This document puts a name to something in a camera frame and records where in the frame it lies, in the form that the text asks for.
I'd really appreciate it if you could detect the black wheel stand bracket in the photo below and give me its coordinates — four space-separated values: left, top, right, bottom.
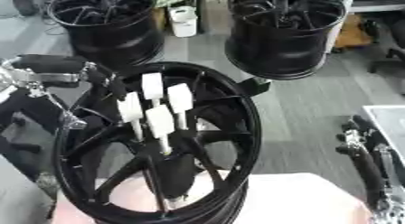
237 77 272 98

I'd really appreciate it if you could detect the brown cardboard box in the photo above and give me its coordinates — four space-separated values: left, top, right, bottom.
334 13 375 50

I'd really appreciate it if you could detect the white plastic container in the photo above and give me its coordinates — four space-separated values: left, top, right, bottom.
167 5 200 39

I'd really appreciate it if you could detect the black office chair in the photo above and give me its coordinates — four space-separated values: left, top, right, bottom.
362 9 405 74

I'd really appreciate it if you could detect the black wheel rim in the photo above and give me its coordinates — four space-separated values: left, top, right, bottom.
45 0 166 67
222 0 348 81

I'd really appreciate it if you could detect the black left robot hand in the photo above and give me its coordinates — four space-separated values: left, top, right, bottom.
9 53 130 135

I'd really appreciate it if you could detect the black spoked wheel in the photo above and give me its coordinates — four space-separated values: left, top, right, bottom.
52 61 265 224

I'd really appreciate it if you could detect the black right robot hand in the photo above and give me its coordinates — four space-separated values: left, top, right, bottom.
334 114 396 211

